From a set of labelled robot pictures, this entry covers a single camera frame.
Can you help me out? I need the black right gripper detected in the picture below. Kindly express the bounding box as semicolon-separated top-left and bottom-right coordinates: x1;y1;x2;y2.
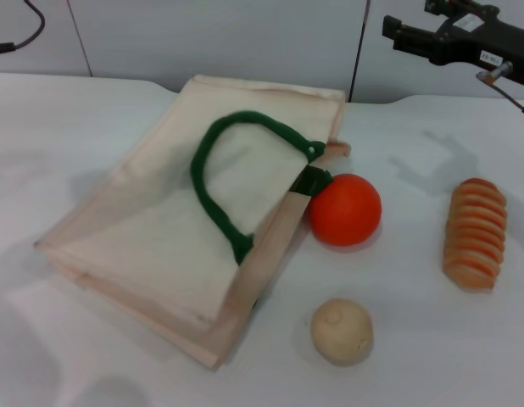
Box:
382;0;524;85

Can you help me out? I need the white handbag with green handles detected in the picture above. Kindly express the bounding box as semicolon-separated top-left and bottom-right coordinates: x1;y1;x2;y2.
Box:
34;75;352;373

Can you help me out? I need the orange striped bread loaf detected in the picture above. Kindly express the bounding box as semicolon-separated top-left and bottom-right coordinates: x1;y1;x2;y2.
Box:
442;177;508;292

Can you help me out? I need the beige potato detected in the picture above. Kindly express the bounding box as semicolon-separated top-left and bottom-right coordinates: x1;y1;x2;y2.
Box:
309;298;375;368

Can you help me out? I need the orange fruit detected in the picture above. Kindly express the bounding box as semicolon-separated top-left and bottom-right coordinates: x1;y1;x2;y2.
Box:
308;172;382;247

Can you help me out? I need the thin cable with silver plug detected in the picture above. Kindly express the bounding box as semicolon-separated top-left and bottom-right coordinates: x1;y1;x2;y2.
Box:
475;61;524;119

